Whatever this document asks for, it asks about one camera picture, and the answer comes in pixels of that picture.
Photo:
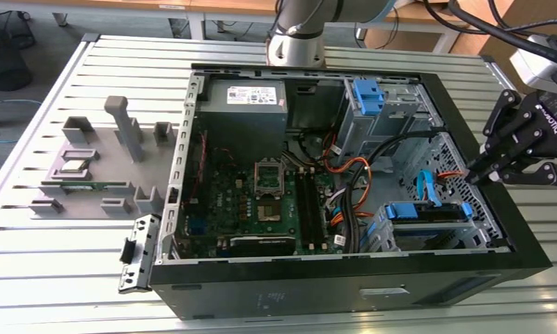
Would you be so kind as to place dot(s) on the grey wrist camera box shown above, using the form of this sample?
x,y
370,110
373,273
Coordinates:
x,y
533,69

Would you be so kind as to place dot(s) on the wooden desk white legs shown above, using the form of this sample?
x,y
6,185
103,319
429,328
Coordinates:
x,y
410,17
119,5

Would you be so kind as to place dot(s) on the blue drive latch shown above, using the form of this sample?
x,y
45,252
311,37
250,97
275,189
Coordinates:
x,y
366,99

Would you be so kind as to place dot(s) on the green RAM stick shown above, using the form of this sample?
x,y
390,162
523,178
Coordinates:
x,y
82,185

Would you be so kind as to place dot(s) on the metal card retention bracket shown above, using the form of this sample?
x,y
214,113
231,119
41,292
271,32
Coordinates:
x,y
141,243

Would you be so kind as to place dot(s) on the metal disk bay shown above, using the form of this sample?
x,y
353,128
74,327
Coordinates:
x,y
426,228

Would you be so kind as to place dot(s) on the metal optical drive cage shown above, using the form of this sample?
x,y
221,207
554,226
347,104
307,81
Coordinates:
x,y
398,115

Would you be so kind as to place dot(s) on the grey power supply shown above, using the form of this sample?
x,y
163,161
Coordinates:
x,y
241,118

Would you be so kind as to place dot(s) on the grey table corner cap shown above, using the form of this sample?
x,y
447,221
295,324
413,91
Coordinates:
x,y
89,37

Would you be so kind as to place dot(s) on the black mesh bin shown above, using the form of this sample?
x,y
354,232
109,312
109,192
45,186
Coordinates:
x,y
9,62

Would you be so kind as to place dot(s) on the black graphics card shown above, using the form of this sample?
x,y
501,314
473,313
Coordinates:
x,y
259,243

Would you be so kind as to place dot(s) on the CPU socket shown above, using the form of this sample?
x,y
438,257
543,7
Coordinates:
x,y
269,211

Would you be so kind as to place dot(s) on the black PC case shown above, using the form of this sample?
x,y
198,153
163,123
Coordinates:
x,y
306,292

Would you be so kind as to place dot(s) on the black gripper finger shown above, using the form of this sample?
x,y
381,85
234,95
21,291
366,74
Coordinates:
x,y
533,172
505,139

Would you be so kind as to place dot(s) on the grey parts rack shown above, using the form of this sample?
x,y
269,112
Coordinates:
x,y
115,181

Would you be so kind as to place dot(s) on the green motherboard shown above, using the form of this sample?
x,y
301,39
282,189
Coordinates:
x,y
226,215

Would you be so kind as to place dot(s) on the wooden cabinet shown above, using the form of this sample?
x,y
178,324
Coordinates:
x,y
542,8

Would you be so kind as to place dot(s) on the silver CPU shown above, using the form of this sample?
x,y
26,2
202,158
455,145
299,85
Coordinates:
x,y
74,167

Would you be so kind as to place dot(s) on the hard disk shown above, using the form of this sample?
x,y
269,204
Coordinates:
x,y
398,212

